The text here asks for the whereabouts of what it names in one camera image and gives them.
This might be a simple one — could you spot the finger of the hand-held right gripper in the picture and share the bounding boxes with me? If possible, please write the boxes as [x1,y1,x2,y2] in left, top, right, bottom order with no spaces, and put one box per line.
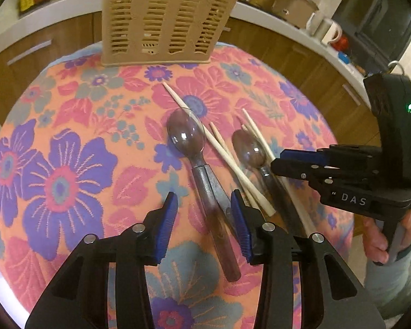
[270,158,378,188]
[281,146,381,167]

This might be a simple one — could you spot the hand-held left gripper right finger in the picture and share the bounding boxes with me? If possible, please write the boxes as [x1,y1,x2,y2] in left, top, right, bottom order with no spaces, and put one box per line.
[230,189,386,329]

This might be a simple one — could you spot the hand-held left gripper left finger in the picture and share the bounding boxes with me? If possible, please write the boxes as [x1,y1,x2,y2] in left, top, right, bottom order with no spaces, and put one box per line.
[25,192,179,329]

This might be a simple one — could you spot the beige plastic utensil basket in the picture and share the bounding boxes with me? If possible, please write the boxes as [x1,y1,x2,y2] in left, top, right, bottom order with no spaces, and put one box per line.
[101,0,242,68]

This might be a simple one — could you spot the person's right hand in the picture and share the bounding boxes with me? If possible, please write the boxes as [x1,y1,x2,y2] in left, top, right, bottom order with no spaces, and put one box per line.
[362,209,411,262]

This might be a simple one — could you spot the floral tablecloth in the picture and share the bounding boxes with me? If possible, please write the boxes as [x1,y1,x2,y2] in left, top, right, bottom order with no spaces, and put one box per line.
[0,41,355,329]

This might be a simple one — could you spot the person's grey trousers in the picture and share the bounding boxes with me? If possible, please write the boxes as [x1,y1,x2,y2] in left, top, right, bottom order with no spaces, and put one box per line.
[363,226,411,320]

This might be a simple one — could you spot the white electric kettle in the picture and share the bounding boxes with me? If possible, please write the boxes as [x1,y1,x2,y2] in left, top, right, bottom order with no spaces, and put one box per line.
[307,15,343,46]

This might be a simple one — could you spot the black appliance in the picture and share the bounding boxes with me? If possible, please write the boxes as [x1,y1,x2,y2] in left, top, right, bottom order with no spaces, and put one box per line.
[332,0,411,78]

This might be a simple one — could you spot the rice cooker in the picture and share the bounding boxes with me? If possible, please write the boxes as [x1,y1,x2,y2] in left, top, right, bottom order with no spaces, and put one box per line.
[272,0,320,29]

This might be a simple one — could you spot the white kitchen countertop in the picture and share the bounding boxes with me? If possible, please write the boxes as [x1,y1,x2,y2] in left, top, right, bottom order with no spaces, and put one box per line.
[0,0,372,101]

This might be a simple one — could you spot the metal cabinet handle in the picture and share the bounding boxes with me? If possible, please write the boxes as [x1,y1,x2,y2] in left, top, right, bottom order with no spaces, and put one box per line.
[342,83,362,106]
[7,39,53,66]

